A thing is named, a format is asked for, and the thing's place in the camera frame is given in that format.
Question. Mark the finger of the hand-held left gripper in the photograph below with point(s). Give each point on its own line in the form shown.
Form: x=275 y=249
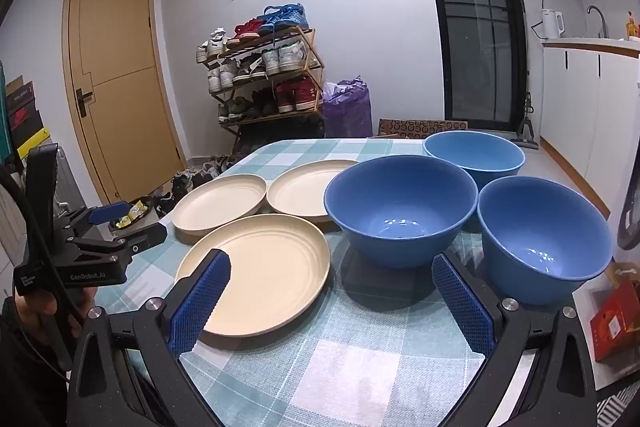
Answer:
x=142 y=239
x=107 y=213

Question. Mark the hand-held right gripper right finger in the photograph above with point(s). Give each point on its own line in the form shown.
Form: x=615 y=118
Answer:
x=462 y=302

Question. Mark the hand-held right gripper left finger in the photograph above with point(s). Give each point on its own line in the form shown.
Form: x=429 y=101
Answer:
x=200 y=302

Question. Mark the cream round plate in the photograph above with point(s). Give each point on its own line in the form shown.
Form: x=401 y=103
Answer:
x=305 y=192
x=220 y=207
x=265 y=267

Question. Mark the light blue bowl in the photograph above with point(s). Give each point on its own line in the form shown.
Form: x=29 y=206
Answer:
x=475 y=152

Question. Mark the person's left forearm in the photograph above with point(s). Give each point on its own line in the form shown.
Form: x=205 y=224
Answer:
x=25 y=382

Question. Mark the person's left hand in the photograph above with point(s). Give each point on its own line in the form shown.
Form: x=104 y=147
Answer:
x=35 y=314

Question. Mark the white trash bin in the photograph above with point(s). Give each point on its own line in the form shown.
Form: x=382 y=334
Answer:
x=137 y=209

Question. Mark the white radiator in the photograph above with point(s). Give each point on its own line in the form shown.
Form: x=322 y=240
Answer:
x=67 y=187

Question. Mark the scattered pile of shoes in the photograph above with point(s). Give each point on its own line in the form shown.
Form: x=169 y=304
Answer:
x=200 y=177

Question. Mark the teal checked tablecloth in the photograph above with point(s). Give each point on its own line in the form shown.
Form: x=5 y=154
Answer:
x=350 y=357

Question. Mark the stack of shoe boxes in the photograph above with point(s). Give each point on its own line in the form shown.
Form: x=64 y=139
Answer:
x=22 y=117

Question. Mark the red cardboard box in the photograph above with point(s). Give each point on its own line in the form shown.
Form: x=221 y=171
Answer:
x=615 y=322

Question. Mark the yellow wooden door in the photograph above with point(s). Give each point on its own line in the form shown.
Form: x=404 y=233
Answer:
x=120 y=57

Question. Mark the open brown cardboard box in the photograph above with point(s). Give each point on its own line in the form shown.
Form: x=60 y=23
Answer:
x=622 y=274

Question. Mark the white washing machine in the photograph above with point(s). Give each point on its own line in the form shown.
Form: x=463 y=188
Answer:
x=631 y=217

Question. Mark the black white patterned rug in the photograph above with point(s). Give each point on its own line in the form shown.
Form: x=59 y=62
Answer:
x=622 y=412

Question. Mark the purple plastic bag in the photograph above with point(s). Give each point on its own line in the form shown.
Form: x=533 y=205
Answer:
x=347 y=112

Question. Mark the white base cabinets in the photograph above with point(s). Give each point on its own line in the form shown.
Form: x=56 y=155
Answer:
x=580 y=107

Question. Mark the black framed glass door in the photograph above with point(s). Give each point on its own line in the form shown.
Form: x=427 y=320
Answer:
x=470 y=57

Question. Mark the wooden shoe rack with shoes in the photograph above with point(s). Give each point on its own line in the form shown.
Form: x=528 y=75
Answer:
x=285 y=17

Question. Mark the white kitchen countertop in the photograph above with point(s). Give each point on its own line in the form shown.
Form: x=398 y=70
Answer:
x=590 y=43

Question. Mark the white electric kettle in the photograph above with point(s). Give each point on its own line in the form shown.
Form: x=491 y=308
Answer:
x=550 y=24

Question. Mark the metal kitchen faucet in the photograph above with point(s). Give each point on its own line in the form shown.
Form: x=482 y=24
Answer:
x=603 y=27

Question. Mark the yellow bottle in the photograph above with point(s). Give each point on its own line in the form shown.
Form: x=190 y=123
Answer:
x=632 y=29

